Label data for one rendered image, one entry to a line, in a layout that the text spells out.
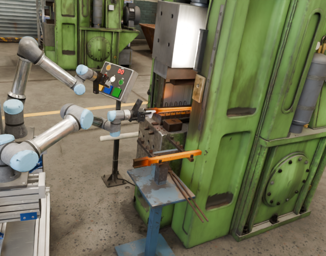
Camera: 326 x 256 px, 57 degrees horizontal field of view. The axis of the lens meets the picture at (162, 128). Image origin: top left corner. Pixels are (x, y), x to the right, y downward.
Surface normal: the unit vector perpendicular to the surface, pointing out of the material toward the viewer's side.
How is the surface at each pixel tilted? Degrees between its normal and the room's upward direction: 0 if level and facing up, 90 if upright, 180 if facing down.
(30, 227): 0
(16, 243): 0
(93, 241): 0
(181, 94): 90
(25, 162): 92
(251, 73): 89
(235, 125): 90
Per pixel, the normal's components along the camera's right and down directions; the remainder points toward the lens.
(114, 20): 0.45, 0.24
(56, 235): 0.12, -0.90
